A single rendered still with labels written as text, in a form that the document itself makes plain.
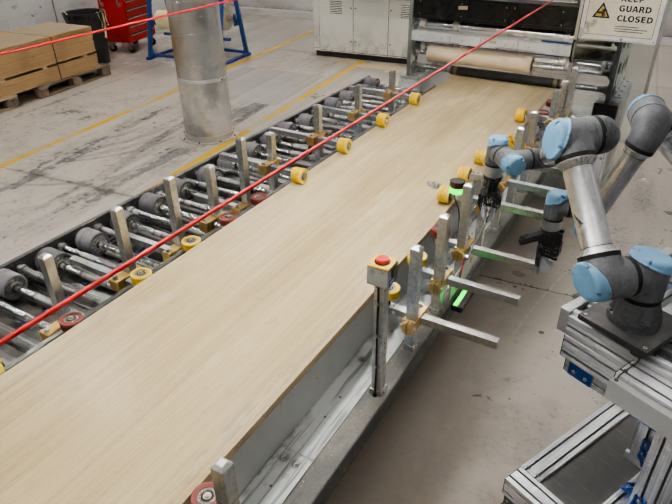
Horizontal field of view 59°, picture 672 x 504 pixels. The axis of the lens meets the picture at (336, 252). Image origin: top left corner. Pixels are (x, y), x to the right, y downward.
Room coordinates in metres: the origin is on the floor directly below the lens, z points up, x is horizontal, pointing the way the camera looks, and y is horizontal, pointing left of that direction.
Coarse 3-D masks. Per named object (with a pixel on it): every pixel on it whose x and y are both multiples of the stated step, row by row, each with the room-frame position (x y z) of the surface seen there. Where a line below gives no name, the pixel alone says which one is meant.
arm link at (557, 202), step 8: (552, 192) 1.97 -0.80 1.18; (560, 192) 1.97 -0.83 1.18; (552, 200) 1.94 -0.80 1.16; (560, 200) 1.93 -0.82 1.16; (568, 200) 1.94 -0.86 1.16; (544, 208) 1.97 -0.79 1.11; (552, 208) 1.94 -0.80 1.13; (560, 208) 1.93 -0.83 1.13; (568, 208) 1.92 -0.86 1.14; (544, 216) 1.96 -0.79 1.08; (552, 216) 1.93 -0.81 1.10; (560, 216) 1.93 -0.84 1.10
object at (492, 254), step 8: (456, 240) 2.17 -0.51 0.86; (480, 248) 2.10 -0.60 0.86; (488, 248) 2.10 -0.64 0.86; (488, 256) 2.07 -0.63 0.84; (496, 256) 2.05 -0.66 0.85; (504, 256) 2.03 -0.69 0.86; (512, 256) 2.03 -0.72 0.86; (512, 264) 2.01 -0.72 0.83; (520, 264) 2.00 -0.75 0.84; (528, 264) 1.98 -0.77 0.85
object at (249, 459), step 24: (456, 216) 2.64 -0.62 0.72; (432, 240) 2.37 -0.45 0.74; (360, 312) 1.76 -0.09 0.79; (360, 336) 1.76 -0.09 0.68; (336, 360) 1.61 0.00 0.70; (312, 384) 1.47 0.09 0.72; (288, 408) 1.35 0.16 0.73; (264, 432) 1.24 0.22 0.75; (288, 432) 1.34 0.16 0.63; (240, 456) 1.14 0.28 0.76; (264, 456) 1.23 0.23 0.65; (240, 480) 1.13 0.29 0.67
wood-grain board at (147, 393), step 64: (384, 128) 3.44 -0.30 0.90; (448, 128) 3.42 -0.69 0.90; (512, 128) 3.41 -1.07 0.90; (320, 192) 2.57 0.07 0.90; (384, 192) 2.56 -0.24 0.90; (192, 256) 2.00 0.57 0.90; (256, 256) 2.00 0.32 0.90; (320, 256) 1.99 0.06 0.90; (128, 320) 1.60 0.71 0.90; (192, 320) 1.59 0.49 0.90; (256, 320) 1.59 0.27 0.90; (320, 320) 1.58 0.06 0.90; (0, 384) 1.30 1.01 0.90; (64, 384) 1.29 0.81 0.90; (128, 384) 1.29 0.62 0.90; (192, 384) 1.29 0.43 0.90; (256, 384) 1.28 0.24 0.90; (0, 448) 1.06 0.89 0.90; (64, 448) 1.06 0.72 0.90; (128, 448) 1.05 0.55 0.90; (192, 448) 1.05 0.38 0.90
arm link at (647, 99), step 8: (640, 96) 1.95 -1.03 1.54; (648, 96) 1.92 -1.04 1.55; (656, 96) 1.92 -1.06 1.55; (632, 104) 1.93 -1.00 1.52; (640, 104) 1.88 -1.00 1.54; (648, 104) 1.84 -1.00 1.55; (656, 104) 1.83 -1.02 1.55; (664, 104) 1.87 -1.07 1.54; (632, 112) 1.88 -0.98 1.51; (664, 144) 1.84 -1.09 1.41; (664, 152) 1.85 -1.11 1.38
